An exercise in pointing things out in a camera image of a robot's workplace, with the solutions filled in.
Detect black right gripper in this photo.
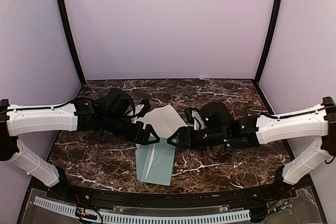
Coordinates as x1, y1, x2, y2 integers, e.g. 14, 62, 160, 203
167, 125, 229, 152

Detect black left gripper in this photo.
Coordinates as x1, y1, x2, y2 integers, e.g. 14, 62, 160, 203
102, 112, 160, 145

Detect cream letter paper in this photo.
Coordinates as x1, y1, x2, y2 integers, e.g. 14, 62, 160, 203
145, 145, 155, 179

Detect blue-grey envelope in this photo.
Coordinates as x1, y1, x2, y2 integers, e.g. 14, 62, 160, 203
135, 138, 175, 186

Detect white-sleeved right robot arm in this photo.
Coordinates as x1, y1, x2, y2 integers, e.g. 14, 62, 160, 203
232, 97, 335, 185

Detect white-sleeved robot arm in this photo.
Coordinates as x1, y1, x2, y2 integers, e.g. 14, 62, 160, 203
1, 99, 97, 188
232, 97, 335, 185

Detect white-sleeved left robot arm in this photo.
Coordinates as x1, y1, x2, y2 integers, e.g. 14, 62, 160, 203
1, 99, 97, 188

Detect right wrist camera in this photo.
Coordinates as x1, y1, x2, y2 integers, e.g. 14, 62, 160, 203
184, 108, 204, 130

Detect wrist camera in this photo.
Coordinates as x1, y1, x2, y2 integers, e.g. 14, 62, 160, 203
103, 88, 135, 117
184, 108, 204, 130

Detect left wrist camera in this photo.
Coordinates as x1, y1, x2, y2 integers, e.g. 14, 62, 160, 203
103, 88, 135, 117

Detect white slotted cable duct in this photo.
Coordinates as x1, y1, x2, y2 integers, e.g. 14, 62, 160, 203
34, 196, 251, 223

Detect black front rail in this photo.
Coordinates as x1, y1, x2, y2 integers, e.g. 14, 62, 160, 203
26, 174, 316, 210

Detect left black frame post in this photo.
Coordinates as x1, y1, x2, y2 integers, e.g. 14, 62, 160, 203
57, 0, 86, 85

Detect black frame post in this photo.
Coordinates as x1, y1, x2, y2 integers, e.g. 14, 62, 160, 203
254, 0, 281, 86
57, 0, 86, 85

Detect right black frame post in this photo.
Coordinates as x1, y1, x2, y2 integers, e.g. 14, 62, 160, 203
254, 0, 281, 86

